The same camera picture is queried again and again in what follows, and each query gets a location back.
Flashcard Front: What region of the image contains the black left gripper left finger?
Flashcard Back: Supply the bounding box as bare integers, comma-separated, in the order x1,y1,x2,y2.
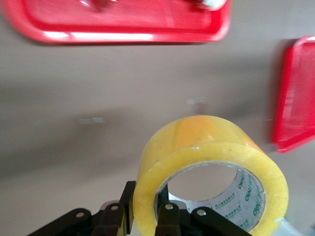
24,180,137,236

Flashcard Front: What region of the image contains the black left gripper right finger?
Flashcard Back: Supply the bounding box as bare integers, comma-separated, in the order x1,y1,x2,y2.
155,183,254,236

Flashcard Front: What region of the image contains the yellow packing tape roll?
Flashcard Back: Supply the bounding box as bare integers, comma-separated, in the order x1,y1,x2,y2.
132,115,289,235

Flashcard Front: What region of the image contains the empty red plastic tray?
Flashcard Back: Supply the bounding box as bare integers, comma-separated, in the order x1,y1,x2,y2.
271,36,315,154

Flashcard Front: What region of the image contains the red tray with fittings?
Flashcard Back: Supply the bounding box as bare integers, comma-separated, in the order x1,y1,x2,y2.
1,0,232,46

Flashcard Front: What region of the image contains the white brass pipe fitting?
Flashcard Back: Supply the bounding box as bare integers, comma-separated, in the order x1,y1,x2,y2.
199,0,229,11

